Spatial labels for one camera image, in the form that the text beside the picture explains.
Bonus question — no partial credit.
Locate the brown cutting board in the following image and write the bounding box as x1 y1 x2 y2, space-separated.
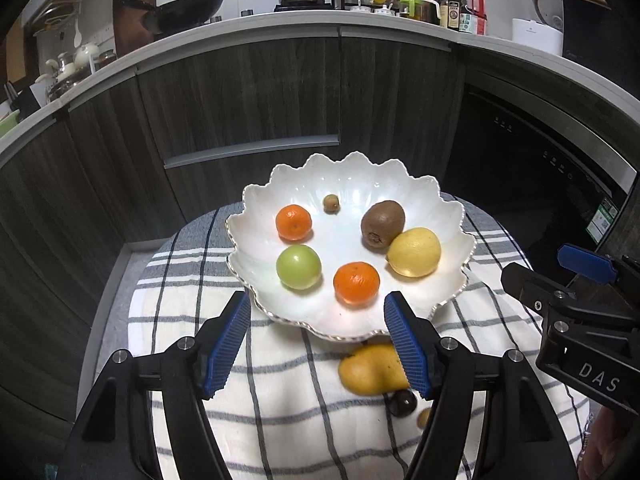
112 0 157 56

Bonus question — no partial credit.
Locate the checked white kitchen towel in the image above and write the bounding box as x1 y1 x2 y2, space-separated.
125 192 596 480

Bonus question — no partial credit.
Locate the person's right hand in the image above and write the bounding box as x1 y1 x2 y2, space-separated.
577 400 640 480

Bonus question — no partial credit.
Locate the black knife block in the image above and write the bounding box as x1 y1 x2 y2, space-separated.
2 80 41 118

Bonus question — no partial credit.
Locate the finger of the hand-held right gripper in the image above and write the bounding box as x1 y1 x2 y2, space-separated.
501 261 581 317
556 243 621 285

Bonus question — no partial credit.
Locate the white small appliance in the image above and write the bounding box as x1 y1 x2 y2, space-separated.
511 18 566 57

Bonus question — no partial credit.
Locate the yellow mango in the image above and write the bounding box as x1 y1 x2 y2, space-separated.
338 344 412 395

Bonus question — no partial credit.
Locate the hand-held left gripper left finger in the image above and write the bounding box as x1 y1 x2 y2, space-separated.
56 290 252 480

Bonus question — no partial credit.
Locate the green apple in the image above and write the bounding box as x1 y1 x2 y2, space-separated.
276 244 322 291

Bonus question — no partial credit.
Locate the dark cherry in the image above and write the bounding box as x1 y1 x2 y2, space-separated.
387 388 418 418

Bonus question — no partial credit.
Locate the brown kiwi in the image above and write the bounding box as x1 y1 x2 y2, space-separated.
361 200 406 252

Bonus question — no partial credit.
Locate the black wok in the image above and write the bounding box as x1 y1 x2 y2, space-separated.
116 0 224 36

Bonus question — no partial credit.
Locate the green energy label sticker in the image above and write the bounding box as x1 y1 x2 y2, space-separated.
586 197 621 246

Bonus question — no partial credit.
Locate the black microwave oven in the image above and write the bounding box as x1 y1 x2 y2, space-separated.
561 0 640 91

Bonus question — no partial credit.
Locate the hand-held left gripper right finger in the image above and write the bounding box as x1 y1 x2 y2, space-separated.
384 290 581 480

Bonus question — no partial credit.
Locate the cluster of sauce bottles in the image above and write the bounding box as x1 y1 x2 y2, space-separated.
415 0 488 36

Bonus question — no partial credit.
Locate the white scalloped bowl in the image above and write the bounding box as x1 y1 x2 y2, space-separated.
225 151 477 343

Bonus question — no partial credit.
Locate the white glass teapot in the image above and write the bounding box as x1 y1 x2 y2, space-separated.
44 52 76 78

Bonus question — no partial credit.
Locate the dark wood kitchen cabinet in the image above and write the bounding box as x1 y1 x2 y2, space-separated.
0 35 466 411

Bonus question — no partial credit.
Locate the white rice cooker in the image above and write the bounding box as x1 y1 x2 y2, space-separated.
527 0 568 31

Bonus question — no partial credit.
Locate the yellow lemon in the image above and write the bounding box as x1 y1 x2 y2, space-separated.
385 227 442 278

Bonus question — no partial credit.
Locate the orange tangerine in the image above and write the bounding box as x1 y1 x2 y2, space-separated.
333 261 381 306
275 204 314 242

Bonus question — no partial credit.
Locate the black built-in dishwasher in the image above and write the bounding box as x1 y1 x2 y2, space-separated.
445 85 636 281

